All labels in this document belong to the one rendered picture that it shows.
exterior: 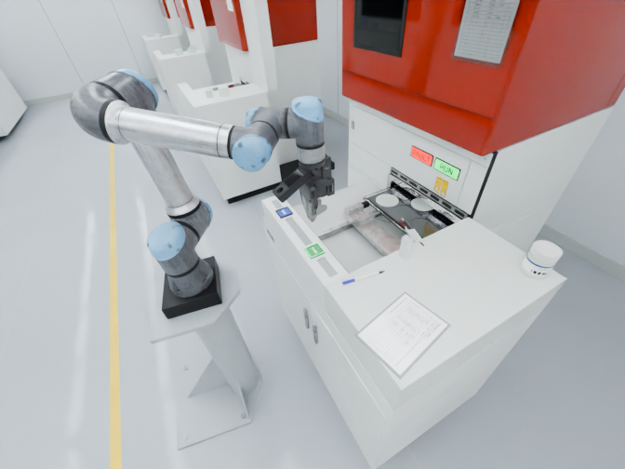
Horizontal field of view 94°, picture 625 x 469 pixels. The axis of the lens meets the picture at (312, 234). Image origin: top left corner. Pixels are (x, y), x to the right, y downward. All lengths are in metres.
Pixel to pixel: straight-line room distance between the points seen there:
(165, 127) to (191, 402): 1.50
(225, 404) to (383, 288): 1.20
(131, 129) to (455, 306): 0.92
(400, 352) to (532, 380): 1.35
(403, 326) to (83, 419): 1.81
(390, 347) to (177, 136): 0.70
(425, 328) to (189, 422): 1.38
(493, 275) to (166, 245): 0.99
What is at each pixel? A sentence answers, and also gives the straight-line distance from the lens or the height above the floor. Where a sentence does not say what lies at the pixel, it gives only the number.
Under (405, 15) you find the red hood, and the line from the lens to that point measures 1.24.
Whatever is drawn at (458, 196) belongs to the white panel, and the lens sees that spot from 1.24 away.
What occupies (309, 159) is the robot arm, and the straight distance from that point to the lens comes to 0.78.
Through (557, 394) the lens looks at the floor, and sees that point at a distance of 2.11.
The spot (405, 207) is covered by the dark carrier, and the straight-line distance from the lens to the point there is 1.34.
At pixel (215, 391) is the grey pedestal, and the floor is 0.01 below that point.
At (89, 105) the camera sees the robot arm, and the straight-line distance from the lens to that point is 0.83.
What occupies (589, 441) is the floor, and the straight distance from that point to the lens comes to 2.08.
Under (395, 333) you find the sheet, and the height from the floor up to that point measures 0.97.
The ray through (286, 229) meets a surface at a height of 0.96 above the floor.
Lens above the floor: 1.68
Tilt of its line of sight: 41 degrees down
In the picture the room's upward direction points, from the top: 5 degrees counter-clockwise
